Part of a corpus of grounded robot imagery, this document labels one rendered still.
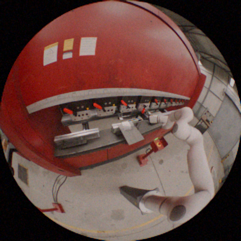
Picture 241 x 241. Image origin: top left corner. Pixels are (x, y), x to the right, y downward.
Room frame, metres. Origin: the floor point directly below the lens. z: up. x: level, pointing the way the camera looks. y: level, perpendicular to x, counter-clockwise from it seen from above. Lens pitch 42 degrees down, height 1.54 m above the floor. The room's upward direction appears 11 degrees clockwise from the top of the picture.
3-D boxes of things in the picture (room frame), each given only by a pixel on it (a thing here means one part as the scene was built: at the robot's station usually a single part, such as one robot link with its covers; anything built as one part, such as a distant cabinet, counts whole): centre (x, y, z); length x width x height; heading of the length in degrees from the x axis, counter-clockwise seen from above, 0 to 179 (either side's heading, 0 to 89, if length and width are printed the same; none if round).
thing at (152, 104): (0.79, -0.37, 1.26); 0.15 x 0.09 x 0.17; 122
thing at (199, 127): (2.05, -4.77, 0.75); 1.80 x 0.75 x 1.50; 110
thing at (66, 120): (1.06, -0.23, 0.93); 2.30 x 0.14 x 0.10; 122
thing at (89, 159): (0.90, -0.62, 0.42); 3.00 x 0.21 x 0.83; 122
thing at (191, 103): (1.94, -1.89, 1.15); 0.85 x 0.25 x 2.30; 32
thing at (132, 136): (0.47, -0.12, 1.00); 0.26 x 0.18 x 0.01; 32
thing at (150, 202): (-0.16, -0.31, 1.09); 0.19 x 0.19 x 0.18
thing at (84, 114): (0.37, 0.31, 1.26); 0.15 x 0.09 x 0.17; 122
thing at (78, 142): (0.23, 0.43, 0.89); 0.30 x 0.05 x 0.03; 122
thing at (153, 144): (0.53, -0.64, 0.75); 0.20 x 0.16 x 0.18; 114
